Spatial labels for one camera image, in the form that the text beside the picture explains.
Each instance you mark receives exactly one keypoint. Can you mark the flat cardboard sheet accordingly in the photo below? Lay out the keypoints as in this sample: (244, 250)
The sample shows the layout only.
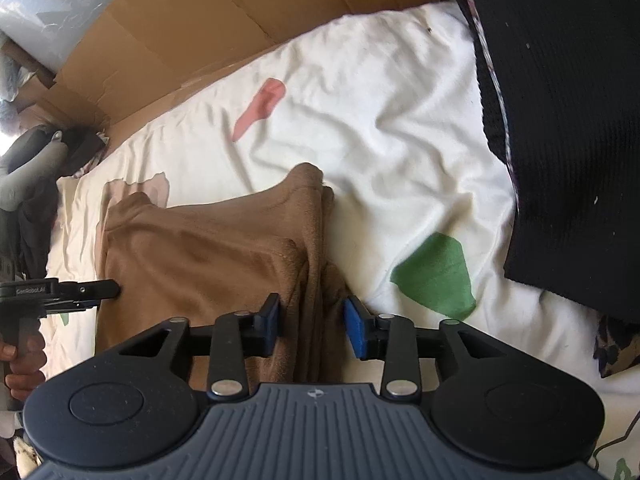
(200, 10)

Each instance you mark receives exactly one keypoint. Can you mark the person's left hand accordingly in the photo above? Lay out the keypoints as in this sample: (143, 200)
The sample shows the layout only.
(25, 365)

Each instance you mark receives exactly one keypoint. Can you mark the brown printed t-shirt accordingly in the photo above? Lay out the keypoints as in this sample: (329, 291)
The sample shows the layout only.
(200, 260)

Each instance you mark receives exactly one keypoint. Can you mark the crumpled black cloth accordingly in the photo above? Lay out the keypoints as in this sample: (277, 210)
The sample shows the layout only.
(82, 147)

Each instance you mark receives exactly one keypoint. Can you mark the grey plastic-wrapped panel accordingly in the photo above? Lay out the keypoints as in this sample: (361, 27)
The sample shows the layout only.
(60, 0)

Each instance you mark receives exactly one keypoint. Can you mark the grey neck pillow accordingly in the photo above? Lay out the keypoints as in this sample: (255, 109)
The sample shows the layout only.
(25, 170)

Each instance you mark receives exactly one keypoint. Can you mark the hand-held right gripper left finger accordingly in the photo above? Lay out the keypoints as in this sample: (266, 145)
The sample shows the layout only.
(272, 325)

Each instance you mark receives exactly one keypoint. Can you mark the cream bear print blanket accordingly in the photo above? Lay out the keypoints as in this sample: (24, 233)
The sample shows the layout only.
(375, 135)

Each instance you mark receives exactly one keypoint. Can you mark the floral patterned garment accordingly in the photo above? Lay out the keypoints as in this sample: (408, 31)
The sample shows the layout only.
(492, 80)

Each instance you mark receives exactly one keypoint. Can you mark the leopard print garment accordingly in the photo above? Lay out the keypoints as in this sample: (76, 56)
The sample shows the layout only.
(615, 345)

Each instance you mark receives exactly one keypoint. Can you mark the folded black garment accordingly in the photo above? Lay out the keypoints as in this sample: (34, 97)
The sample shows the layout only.
(575, 135)

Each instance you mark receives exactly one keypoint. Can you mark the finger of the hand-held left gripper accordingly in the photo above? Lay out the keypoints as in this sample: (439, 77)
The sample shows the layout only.
(75, 305)
(92, 290)

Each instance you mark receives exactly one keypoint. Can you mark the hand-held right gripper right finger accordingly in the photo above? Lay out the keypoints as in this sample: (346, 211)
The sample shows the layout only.
(356, 327)

